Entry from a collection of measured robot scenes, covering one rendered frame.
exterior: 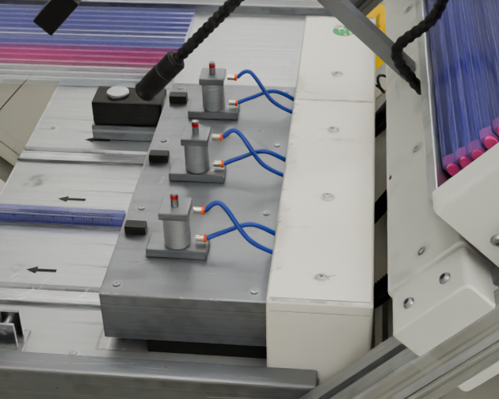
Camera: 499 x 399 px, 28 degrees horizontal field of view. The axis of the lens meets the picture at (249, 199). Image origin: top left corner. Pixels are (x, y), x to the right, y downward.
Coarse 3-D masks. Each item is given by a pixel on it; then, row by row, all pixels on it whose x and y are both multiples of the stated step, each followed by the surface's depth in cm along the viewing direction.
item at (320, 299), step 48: (336, 48) 106; (336, 96) 98; (288, 144) 91; (336, 144) 91; (288, 192) 85; (336, 192) 85; (288, 240) 80; (336, 240) 80; (288, 288) 75; (336, 288) 75; (288, 336) 76; (336, 336) 75
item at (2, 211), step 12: (0, 204) 96; (12, 204) 96; (0, 216) 95; (12, 216) 95; (24, 216) 95; (36, 216) 95; (48, 216) 95; (60, 216) 95; (72, 216) 94; (84, 216) 94; (96, 216) 94; (108, 216) 94; (120, 216) 94
